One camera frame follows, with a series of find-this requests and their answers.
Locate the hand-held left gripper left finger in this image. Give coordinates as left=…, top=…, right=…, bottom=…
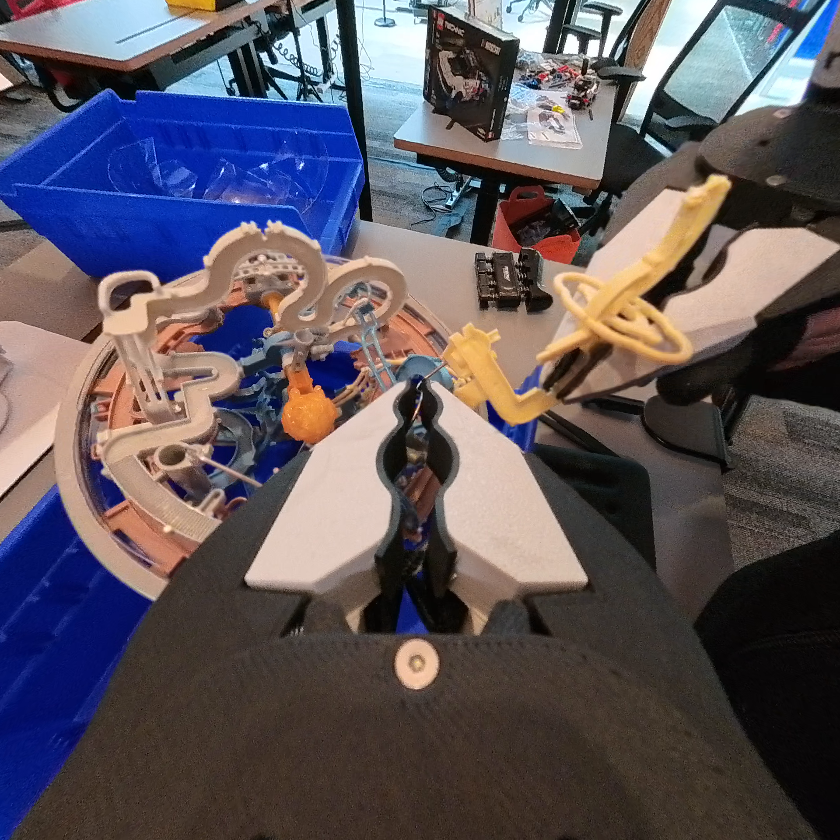
left=244, top=381, right=417, bottom=632

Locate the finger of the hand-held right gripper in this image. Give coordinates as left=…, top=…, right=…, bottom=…
left=542, top=225, right=840, bottom=406
left=551, top=172, right=716, bottom=355

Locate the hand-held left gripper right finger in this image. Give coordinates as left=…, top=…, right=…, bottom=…
left=422, top=379, right=590, bottom=632

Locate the yellow plastic track piece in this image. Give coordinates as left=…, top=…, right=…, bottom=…
left=443, top=174, right=734, bottom=429

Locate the plastic marble maze toy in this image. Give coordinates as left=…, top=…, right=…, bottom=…
left=52, top=220, right=460, bottom=601

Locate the blue tagged storage bin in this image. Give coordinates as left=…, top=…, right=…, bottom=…
left=0, top=289, right=547, bottom=778

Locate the person's right hand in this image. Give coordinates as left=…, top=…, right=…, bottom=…
left=789, top=308, right=840, bottom=374

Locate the grey wood-edged table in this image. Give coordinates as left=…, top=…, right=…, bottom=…
left=392, top=62, right=619, bottom=245

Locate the black perforated wrist pad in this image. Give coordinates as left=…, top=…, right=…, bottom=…
left=530, top=443, right=657, bottom=573

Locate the black mesh office chair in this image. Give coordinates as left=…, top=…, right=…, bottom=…
left=640, top=0, right=818, bottom=158

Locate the red bag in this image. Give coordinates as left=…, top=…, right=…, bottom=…
left=492, top=185, right=583, bottom=266

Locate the black tool bit holder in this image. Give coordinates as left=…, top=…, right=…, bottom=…
left=474, top=248, right=559, bottom=314

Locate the pile of building set parts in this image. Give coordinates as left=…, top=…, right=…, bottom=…
left=512, top=52, right=608, bottom=151

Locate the black chair armrest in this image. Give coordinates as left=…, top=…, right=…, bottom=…
left=642, top=390, right=739, bottom=471

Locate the plywood panel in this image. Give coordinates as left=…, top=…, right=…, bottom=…
left=616, top=0, right=675, bottom=124

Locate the black building set box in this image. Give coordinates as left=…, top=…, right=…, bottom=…
left=422, top=5, right=521, bottom=143

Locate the white document stand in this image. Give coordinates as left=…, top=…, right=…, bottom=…
left=0, top=320, right=93, bottom=501

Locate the clear plastic dome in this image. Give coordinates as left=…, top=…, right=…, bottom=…
left=105, top=128, right=330, bottom=215

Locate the wood-edged desk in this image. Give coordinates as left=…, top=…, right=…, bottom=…
left=0, top=0, right=345, bottom=116

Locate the black vertical post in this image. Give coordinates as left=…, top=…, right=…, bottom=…
left=335, top=0, right=375, bottom=223

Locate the black coiled cable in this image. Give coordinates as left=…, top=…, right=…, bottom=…
left=272, top=36, right=332, bottom=76

